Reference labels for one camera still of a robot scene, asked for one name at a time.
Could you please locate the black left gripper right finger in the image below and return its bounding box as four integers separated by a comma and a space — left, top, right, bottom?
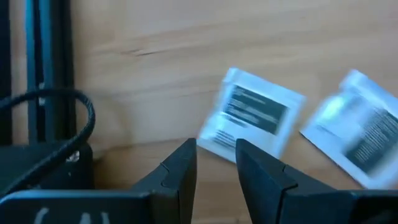
234, 138, 398, 224

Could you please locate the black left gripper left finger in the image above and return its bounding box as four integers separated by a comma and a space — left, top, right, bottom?
0, 138, 198, 224

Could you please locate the black braided cable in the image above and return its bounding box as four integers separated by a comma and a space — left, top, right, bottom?
0, 88, 96, 195

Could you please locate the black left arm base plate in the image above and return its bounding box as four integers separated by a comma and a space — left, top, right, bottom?
0, 141, 94, 195

